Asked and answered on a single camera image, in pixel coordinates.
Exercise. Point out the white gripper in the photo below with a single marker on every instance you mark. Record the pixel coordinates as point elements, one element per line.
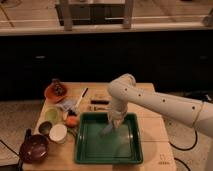
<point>116,117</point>

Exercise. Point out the green plastic tray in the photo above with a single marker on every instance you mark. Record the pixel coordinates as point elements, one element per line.
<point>121,146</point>

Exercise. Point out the orange carrot toy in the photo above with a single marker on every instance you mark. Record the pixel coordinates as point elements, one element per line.
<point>71,121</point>

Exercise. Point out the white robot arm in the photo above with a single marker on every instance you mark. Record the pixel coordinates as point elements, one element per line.
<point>193,113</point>

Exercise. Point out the white round container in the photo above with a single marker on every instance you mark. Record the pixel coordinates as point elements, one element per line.
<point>58,133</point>

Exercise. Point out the small dark metal bowl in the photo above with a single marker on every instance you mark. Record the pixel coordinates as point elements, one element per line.
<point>45,127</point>

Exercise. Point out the dark red pot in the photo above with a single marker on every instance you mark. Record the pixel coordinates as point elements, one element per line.
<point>34,148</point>

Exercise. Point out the dark rectangular block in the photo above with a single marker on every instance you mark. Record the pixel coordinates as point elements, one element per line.
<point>99,99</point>

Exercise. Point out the clear plastic bag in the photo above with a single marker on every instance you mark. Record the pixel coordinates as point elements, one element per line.
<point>67,105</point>

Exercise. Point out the small wooden stick toy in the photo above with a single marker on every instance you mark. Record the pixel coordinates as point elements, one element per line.
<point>96,108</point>

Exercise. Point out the brown pinecone toy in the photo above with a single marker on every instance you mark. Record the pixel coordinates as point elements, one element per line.
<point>57,87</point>

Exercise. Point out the orange plate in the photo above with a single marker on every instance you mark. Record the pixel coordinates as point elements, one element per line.
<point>51,96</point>

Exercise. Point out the grey-blue sponge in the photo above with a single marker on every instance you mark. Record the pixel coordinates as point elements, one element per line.
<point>107,130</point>

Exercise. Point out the green plastic cup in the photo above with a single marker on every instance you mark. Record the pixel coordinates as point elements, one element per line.
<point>52,116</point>

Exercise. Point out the wooden chair frame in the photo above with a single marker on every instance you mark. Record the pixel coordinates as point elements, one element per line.
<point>71,13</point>

